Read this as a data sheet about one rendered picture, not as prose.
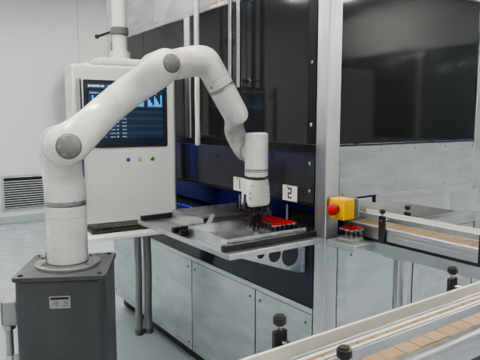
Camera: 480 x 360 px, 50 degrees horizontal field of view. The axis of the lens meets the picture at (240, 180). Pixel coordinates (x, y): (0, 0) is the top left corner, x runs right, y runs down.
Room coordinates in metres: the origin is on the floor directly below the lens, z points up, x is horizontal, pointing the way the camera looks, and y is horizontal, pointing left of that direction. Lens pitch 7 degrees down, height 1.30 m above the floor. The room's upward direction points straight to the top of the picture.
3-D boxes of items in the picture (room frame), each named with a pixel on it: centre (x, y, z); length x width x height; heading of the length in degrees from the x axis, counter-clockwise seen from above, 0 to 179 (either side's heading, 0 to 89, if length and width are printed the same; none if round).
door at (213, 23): (2.37, 0.11, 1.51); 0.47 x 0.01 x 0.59; 35
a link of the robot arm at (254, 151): (1.82, -0.06, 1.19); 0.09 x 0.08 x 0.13; 27
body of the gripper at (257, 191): (1.81, -0.06, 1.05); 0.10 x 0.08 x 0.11; 125
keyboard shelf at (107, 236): (2.33, 0.51, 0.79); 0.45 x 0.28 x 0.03; 120
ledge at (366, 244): (1.75, -0.40, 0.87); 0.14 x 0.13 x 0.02; 125
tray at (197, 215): (2.15, 0.08, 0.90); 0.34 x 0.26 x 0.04; 125
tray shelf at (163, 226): (1.97, 0.04, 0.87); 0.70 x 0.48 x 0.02; 35
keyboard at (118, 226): (2.31, 0.50, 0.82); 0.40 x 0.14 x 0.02; 120
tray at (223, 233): (1.81, -0.02, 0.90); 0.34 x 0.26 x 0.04; 124
